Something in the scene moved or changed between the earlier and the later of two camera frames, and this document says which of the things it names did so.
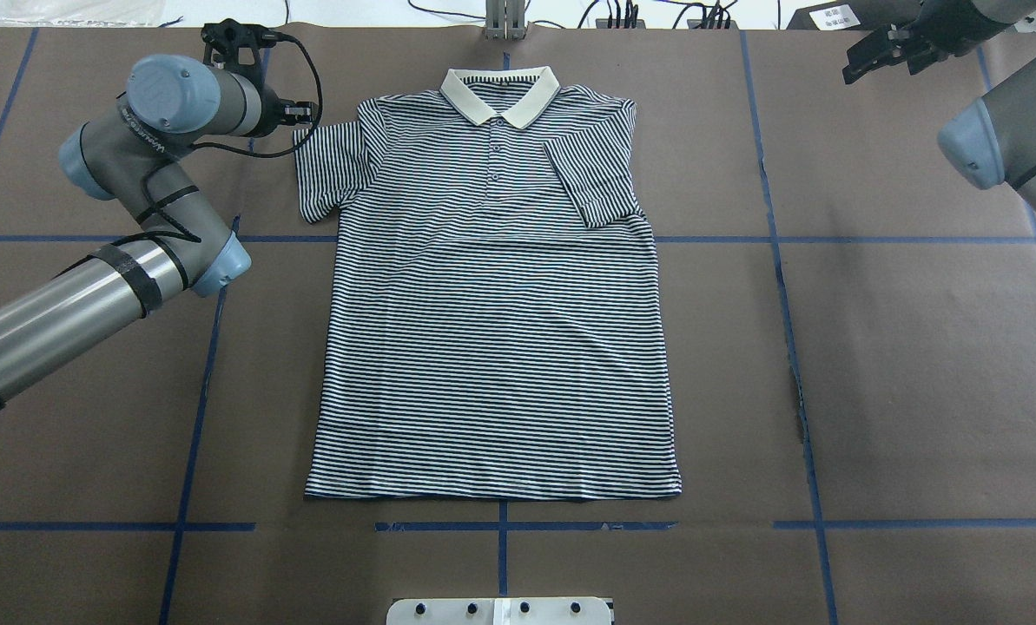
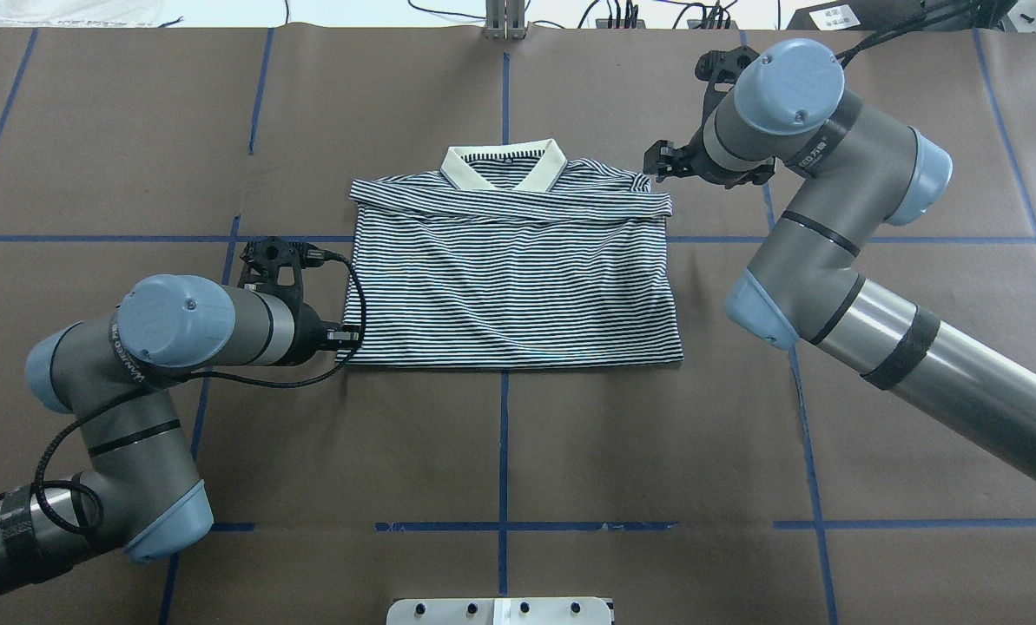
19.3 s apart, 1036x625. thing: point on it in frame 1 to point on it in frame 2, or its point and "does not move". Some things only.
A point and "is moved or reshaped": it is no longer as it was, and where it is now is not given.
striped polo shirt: [496, 327] is moved or reshaped
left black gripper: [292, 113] to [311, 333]
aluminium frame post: [505, 20] does not move
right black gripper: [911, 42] to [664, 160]
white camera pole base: [499, 610] does not move
